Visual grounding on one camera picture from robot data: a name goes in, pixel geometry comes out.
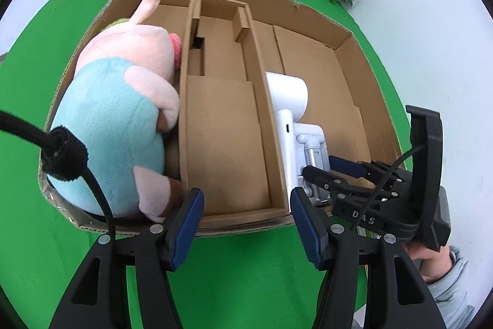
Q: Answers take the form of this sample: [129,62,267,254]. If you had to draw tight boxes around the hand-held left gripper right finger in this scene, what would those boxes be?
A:
[290,187,447,329]

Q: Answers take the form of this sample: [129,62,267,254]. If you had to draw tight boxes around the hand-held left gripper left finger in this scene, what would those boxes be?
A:
[48,188,205,329]

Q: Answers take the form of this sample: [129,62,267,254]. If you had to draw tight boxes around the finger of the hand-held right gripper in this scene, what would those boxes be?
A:
[328,155,414,191]
[301,165,386,203]

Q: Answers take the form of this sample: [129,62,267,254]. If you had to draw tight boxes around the white handheld appliance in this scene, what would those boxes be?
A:
[265,72,336,207]

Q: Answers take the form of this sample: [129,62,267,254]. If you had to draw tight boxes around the large cardboard box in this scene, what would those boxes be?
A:
[37,0,414,239]

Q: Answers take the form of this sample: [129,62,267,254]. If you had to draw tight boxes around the long cardboard insert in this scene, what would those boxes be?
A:
[179,0,291,219]

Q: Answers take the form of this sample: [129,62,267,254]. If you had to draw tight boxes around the person's right forearm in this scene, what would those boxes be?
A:
[423,245,477,329]

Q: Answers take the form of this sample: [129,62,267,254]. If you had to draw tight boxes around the person's right hand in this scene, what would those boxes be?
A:
[404,240,451,282]

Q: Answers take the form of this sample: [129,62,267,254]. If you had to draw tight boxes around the green table cloth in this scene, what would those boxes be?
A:
[0,0,411,329]

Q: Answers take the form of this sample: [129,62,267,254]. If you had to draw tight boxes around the pink and blue plush pig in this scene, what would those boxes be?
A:
[50,0,185,224]

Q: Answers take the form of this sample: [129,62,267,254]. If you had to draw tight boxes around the black cable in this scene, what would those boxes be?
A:
[0,111,116,237]

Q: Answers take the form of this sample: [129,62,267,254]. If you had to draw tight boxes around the black velcro strap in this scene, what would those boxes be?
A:
[40,126,88,182]

